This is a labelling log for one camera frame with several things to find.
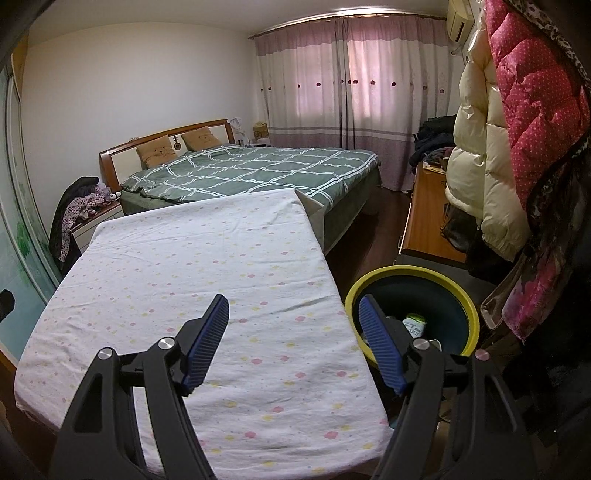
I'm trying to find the white floral tablecloth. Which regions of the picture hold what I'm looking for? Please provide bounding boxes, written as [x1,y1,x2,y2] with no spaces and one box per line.
[14,187,391,476]

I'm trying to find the pink dotted quilted jacket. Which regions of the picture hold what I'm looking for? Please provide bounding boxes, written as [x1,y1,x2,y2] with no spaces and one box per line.
[482,0,591,213]

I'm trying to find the pink white curtain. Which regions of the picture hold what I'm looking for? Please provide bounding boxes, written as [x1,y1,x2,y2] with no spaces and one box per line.
[346,11,455,192]
[254,16,351,151]

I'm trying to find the wooden dresser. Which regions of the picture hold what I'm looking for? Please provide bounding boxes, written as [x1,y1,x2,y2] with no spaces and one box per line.
[399,161,469,278]

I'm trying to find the sliding door wardrobe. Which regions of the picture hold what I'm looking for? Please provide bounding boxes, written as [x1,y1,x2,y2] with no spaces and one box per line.
[0,28,63,370]

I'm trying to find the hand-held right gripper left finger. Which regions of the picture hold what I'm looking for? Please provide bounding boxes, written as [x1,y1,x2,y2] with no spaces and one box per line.
[51,295,230,480]

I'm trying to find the wall air conditioner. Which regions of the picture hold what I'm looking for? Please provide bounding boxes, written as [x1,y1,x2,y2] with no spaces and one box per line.
[445,0,475,44]

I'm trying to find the white nightstand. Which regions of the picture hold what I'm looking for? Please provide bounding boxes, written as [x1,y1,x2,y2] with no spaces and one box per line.
[69,203,124,257]

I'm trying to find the pile of mixed clothes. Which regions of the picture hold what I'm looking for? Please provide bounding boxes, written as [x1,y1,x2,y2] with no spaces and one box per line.
[48,176,122,273]

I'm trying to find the brown bear pillow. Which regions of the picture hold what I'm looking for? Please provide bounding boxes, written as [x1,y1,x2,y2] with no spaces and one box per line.
[181,128,221,152]
[135,135,177,169]

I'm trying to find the green plaid quilt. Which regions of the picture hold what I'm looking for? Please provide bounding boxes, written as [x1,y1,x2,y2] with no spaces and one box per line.
[120,144,379,215]

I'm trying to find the yellow-rimmed dark bin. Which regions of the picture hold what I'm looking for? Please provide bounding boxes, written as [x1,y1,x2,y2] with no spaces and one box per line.
[344,265,480,370]

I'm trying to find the clear bag with pink cloth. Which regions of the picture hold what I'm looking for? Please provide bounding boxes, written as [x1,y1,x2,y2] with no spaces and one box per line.
[480,185,591,343]

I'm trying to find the wooden bed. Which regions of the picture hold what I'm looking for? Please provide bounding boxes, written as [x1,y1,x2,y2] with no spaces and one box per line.
[98,117,384,259]

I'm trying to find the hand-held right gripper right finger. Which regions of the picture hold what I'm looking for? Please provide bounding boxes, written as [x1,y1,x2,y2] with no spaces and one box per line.
[359,295,539,480]

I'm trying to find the cream down jacket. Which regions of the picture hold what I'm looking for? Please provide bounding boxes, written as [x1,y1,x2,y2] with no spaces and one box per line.
[445,46,529,259]

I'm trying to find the pile of dark clothes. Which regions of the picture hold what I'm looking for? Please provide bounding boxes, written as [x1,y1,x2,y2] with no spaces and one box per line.
[409,115,462,174]

